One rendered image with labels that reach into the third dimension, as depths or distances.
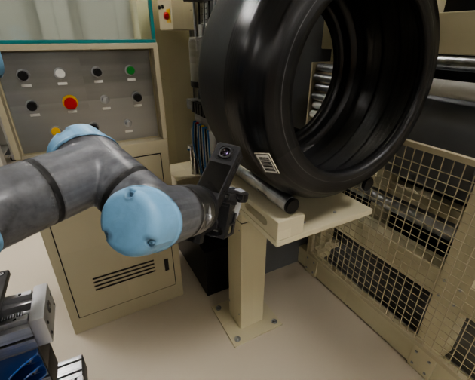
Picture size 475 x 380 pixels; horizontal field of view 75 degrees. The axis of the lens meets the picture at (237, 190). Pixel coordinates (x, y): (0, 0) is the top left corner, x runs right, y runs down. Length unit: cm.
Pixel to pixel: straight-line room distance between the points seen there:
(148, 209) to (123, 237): 4
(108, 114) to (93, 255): 62
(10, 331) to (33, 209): 65
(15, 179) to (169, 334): 140
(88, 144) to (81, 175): 5
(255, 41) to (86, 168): 39
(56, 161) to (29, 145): 100
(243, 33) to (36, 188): 45
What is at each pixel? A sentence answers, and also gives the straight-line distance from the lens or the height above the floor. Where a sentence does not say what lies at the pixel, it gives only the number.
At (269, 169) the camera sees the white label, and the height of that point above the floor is 103.
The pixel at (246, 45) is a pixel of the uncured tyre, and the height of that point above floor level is 128.
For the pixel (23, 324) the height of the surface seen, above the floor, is 66.
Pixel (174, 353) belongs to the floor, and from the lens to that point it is 161.
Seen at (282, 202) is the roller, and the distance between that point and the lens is 80.
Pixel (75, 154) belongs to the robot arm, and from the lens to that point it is 38.
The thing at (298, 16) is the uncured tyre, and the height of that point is 132.
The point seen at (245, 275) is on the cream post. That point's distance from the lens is 141.
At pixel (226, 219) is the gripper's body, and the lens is 51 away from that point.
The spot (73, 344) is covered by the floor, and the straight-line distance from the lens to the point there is 178.
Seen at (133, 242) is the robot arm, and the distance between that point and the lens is 33.
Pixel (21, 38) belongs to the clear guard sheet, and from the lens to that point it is 129.
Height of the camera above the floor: 129
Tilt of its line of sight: 27 degrees down
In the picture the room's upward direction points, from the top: straight up
